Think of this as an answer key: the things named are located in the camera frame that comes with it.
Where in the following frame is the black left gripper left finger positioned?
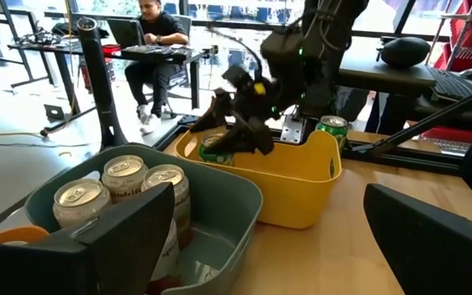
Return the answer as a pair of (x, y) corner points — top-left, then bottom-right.
(0, 182), (176, 295)

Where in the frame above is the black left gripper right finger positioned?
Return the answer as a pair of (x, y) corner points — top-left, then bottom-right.
(361, 182), (472, 295)

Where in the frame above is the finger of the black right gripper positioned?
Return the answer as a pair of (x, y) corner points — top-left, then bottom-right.
(188, 86), (234, 134)
(207, 116), (277, 157)

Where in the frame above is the green Sprite soda can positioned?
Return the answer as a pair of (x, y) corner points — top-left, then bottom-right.
(315, 115), (350, 149)
(197, 131), (237, 168)

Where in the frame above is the silver perforated mounting plate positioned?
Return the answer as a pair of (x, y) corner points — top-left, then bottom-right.
(279, 115), (306, 145)

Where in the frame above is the yellow plastic bin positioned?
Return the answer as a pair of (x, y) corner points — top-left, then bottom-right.
(173, 126), (343, 230)

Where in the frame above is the teal plastic bin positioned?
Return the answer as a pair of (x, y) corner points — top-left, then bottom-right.
(23, 143), (264, 295)

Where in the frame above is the orange plastic bin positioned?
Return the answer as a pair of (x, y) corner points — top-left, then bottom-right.
(0, 225), (52, 247)

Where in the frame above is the black desk keyboard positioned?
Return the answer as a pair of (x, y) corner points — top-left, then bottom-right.
(120, 43), (194, 59)

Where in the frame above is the person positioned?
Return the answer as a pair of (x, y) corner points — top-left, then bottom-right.
(123, 0), (191, 136)

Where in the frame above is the black cylindrical stand column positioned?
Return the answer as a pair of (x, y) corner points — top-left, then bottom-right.
(75, 16), (129, 151)

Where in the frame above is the dark laptop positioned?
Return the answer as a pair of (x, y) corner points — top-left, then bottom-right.
(106, 18), (147, 49)

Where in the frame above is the black side desk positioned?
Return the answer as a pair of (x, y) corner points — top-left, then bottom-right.
(336, 61), (440, 99)

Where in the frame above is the black office desk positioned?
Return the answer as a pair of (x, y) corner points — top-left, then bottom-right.
(7, 39), (205, 112)

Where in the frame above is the black oval case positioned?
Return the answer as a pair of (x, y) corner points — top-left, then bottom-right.
(378, 36), (432, 69)

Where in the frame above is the metal wire shelf rack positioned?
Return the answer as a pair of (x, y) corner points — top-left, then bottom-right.
(424, 0), (472, 79)

